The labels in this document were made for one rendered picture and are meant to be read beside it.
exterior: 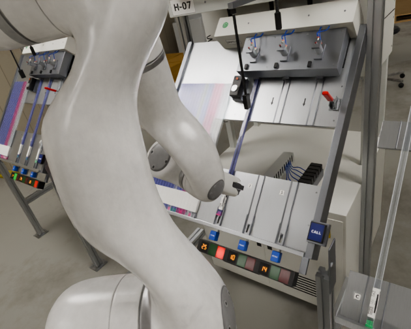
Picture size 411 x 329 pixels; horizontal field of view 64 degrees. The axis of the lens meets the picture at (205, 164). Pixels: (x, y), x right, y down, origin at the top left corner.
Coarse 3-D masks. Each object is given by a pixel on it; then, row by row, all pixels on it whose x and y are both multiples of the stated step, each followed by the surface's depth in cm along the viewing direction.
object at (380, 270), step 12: (408, 120) 76; (408, 132) 75; (408, 144) 75; (396, 180) 74; (396, 192) 73; (396, 204) 72; (384, 240) 71; (384, 252) 70; (384, 264) 70; (372, 324) 68
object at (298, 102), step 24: (192, 48) 138; (216, 48) 130; (240, 48) 123; (192, 72) 134; (216, 72) 127; (264, 96) 111; (288, 96) 106; (312, 96) 101; (240, 120) 114; (264, 120) 109; (288, 120) 104; (312, 120) 99; (336, 120) 95
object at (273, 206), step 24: (240, 192) 106; (264, 192) 101; (288, 192) 97; (312, 192) 93; (216, 216) 108; (240, 216) 103; (264, 216) 99; (288, 216) 95; (312, 216) 91; (288, 240) 93
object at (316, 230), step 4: (312, 224) 86; (316, 224) 86; (312, 228) 86; (316, 228) 85; (320, 228) 85; (312, 232) 85; (316, 232) 85; (320, 232) 84; (312, 236) 85; (316, 236) 85; (320, 236) 84; (316, 240) 84; (320, 240) 84
